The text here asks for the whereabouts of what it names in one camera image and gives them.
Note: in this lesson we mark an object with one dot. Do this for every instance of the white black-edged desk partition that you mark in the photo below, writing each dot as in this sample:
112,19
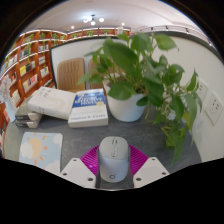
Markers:
71,48

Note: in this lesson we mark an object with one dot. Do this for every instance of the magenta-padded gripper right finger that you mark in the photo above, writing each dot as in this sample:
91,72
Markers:
150,171

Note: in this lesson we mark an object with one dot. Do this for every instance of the ceiling chandelier lamp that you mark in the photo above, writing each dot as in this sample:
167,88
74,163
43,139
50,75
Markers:
93,20

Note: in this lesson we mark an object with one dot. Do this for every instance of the white wall socket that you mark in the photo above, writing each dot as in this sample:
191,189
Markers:
214,108
202,90

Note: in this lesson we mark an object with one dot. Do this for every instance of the recessed ceiling lights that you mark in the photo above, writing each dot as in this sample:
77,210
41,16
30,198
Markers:
72,27

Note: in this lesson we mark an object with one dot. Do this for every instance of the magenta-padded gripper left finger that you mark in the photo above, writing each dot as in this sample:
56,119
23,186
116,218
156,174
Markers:
78,171

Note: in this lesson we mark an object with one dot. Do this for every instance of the thick white book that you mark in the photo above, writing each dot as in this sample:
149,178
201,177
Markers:
51,101

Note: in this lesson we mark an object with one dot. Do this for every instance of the blue and white book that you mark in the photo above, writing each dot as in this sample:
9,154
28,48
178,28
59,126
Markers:
88,110

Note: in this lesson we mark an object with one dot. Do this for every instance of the pastel cartoon-print mouse pad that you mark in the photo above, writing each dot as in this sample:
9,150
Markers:
40,148

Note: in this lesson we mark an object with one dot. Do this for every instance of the white computer mouse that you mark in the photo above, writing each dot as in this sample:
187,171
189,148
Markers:
114,163

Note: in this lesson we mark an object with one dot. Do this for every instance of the orange wooden bookshelf unit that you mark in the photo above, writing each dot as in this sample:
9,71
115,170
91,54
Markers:
30,66

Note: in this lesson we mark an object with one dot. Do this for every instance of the green plant in white pot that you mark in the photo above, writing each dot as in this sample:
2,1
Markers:
125,108

